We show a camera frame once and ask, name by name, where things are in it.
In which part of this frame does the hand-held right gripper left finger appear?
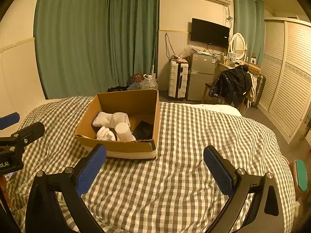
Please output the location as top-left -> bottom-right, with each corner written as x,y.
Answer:
25,144 -> 107,233

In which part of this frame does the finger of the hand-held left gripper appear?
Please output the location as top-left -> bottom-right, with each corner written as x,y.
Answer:
0,122 -> 45,152
0,112 -> 20,130

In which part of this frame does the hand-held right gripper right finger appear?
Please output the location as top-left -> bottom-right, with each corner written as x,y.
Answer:
203,146 -> 289,233

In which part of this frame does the cardboard box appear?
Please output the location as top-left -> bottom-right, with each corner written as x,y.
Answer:
73,89 -> 160,161

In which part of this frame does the white cylindrical container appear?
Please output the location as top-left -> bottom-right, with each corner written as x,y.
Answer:
115,123 -> 136,142

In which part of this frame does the white sock with dark cuff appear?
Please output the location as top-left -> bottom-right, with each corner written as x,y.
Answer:
92,112 -> 132,129

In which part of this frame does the grey checked blanket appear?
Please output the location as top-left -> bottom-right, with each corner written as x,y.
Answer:
5,97 -> 298,233

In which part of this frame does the white bed sheet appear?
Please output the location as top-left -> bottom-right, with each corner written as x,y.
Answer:
187,103 -> 242,116

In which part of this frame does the green padded stool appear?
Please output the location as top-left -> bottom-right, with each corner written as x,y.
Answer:
293,159 -> 308,192

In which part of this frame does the wooden chair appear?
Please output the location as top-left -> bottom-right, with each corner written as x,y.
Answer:
202,82 -> 215,102

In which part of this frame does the dark lace cloth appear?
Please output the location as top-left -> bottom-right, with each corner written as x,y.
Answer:
107,85 -> 132,93

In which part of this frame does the black jacket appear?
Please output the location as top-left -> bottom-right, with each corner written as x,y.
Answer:
208,65 -> 253,105

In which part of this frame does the cream cloth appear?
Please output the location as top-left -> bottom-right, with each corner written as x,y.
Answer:
247,74 -> 257,102

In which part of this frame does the dark suitcase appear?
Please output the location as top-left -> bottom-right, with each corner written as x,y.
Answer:
250,75 -> 266,108

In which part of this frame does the silver fridge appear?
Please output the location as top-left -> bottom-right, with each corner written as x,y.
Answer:
187,53 -> 217,102

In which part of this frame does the white suitcase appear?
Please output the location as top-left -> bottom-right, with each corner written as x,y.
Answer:
168,60 -> 189,100

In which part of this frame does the cream vanity desk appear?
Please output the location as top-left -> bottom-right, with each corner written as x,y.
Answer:
217,62 -> 261,75

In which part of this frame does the brown patterned bag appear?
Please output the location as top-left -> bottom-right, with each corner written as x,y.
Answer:
131,73 -> 146,84

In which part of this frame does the clear water bottle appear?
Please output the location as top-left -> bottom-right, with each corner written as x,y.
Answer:
141,74 -> 158,91

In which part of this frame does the brown flat box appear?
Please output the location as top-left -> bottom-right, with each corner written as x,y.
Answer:
244,63 -> 261,74

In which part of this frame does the white louvred wardrobe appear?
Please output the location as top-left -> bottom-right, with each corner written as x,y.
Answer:
258,17 -> 311,143

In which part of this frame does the wide green curtain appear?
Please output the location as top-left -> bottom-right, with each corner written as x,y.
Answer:
34,0 -> 161,100

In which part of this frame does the clear plastic bag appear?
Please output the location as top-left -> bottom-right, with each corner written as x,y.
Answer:
181,45 -> 195,57

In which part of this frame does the white oval mirror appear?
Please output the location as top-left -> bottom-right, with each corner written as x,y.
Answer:
229,33 -> 247,61

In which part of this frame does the narrow green curtain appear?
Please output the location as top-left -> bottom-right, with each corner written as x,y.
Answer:
233,0 -> 265,63

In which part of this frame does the hanging wall cable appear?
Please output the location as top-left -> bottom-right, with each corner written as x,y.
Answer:
165,33 -> 174,59

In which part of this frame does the black wall television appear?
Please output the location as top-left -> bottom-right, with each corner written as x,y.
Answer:
190,18 -> 230,49

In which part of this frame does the air conditioner cable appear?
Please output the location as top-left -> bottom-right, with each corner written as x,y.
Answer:
225,5 -> 234,22

